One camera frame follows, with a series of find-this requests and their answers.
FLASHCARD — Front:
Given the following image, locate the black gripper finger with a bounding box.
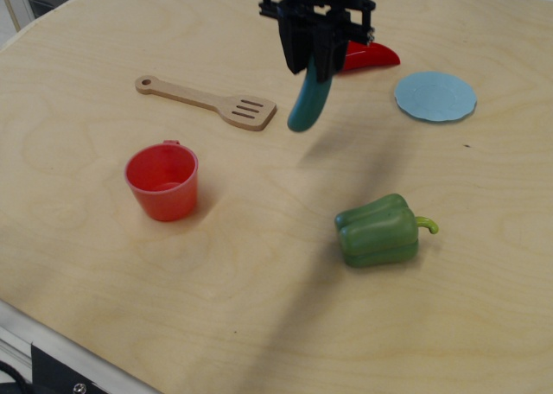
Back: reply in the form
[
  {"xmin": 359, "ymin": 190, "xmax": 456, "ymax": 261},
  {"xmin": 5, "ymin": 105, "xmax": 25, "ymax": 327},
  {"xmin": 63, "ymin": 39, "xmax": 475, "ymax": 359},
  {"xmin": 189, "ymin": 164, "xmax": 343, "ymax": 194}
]
[
  {"xmin": 276, "ymin": 0, "xmax": 315, "ymax": 74},
  {"xmin": 313, "ymin": 10, "xmax": 351, "ymax": 83}
]

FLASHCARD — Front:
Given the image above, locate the green toy cucumber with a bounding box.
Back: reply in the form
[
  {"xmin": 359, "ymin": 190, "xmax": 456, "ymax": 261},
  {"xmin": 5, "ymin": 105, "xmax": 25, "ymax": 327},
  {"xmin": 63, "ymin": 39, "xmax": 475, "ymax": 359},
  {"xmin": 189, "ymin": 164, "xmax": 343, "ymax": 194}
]
[{"xmin": 287, "ymin": 56, "xmax": 332, "ymax": 132}]

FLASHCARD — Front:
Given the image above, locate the red plastic cup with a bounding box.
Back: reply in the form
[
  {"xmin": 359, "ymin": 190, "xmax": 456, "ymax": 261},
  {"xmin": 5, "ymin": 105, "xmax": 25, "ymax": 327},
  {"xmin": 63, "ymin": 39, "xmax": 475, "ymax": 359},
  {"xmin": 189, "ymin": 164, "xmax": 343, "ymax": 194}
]
[{"xmin": 124, "ymin": 140, "xmax": 199, "ymax": 222}]

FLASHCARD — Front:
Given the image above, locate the red toy chili pepper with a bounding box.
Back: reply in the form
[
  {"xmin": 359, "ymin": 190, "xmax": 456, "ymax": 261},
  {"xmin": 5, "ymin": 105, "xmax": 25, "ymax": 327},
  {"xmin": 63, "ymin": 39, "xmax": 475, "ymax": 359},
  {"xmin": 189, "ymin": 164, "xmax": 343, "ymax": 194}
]
[{"xmin": 340, "ymin": 41, "xmax": 401, "ymax": 73}]

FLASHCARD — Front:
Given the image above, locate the wooden slotted spatula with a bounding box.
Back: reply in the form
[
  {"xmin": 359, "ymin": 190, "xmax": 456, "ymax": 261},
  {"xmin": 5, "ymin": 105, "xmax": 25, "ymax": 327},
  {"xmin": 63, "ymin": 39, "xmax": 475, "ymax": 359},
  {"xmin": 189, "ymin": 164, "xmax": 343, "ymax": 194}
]
[{"xmin": 135, "ymin": 75, "xmax": 277, "ymax": 131}]

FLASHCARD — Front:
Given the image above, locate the light blue toy plate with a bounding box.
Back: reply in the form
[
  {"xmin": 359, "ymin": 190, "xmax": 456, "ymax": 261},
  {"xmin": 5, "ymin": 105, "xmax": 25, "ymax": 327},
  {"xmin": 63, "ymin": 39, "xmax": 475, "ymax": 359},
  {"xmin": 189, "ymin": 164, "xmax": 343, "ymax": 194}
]
[{"xmin": 394, "ymin": 71, "xmax": 477, "ymax": 123}]

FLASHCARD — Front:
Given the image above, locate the green toy bell pepper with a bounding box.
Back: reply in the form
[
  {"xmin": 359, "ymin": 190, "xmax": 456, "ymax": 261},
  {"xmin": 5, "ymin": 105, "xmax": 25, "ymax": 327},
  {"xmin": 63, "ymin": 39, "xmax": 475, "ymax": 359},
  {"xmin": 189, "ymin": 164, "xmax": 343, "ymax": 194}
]
[{"xmin": 334, "ymin": 194, "xmax": 439, "ymax": 268}]

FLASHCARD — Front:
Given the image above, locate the aluminium table frame rail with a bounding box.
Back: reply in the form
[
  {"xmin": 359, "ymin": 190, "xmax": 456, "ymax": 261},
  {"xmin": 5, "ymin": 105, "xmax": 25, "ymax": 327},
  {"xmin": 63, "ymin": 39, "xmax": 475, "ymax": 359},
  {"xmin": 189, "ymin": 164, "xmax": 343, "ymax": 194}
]
[{"xmin": 1, "ymin": 302, "xmax": 158, "ymax": 393}]

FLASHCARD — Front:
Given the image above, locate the black corner bracket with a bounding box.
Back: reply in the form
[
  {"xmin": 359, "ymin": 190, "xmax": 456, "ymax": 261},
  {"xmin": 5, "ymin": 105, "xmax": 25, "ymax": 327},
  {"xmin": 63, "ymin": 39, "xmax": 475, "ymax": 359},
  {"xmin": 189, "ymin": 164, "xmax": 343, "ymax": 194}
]
[{"xmin": 31, "ymin": 345, "xmax": 106, "ymax": 394}]

